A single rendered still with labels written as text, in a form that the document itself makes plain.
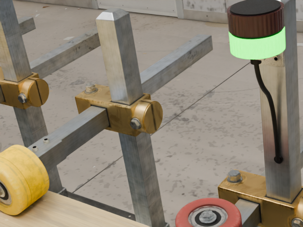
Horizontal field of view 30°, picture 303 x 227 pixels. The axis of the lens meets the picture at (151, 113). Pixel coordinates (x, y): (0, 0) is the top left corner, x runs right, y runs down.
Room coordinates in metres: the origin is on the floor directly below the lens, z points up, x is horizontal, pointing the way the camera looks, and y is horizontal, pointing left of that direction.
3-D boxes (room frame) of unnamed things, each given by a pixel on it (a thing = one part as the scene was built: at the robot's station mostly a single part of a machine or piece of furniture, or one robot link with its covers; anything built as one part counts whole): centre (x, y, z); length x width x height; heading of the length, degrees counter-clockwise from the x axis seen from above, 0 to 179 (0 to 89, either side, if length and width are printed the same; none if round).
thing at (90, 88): (0.83, 0.09, 0.98); 0.02 x 0.02 x 0.01
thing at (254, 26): (0.58, -0.13, 1.13); 0.06 x 0.06 x 0.02
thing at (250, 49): (0.58, -0.13, 1.11); 0.06 x 0.06 x 0.02
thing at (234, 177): (0.66, -0.10, 0.88); 0.02 x 0.02 x 0.01
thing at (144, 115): (0.79, 0.05, 0.95); 0.14 x 0.06 x 0.05; 49
